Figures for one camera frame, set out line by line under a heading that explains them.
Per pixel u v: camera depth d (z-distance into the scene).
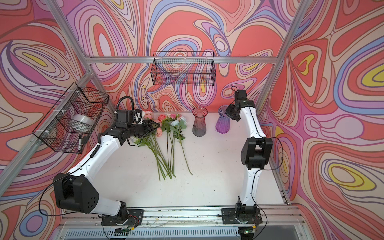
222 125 0.98
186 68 0.96
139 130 0.69
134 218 0.72
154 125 0.76
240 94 0.75
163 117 1.09
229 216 0.73
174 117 1.11
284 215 0.76
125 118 0.63
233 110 0.70
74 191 0.41
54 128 0.67
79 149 0.69
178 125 1.04
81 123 0.70
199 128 0.99
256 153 0.55
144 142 0.99
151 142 0.99
